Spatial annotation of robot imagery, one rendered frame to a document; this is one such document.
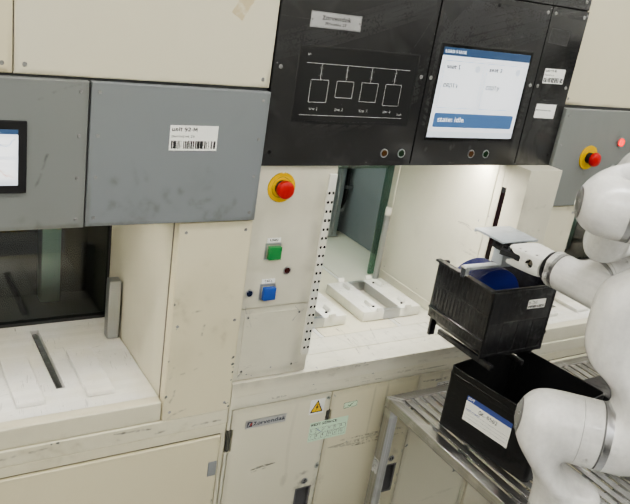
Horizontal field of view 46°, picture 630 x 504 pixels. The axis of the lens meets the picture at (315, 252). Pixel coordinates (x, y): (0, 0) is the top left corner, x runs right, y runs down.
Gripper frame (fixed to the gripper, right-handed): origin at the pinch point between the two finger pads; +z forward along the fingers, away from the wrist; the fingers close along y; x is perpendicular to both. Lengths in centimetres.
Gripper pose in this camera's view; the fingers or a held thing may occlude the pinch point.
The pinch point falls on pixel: (505, 242)
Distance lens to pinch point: 189.2
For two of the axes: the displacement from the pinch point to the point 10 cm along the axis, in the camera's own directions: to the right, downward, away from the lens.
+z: -5.0, -3.8, 7.8
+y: 8.5, -0.5, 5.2
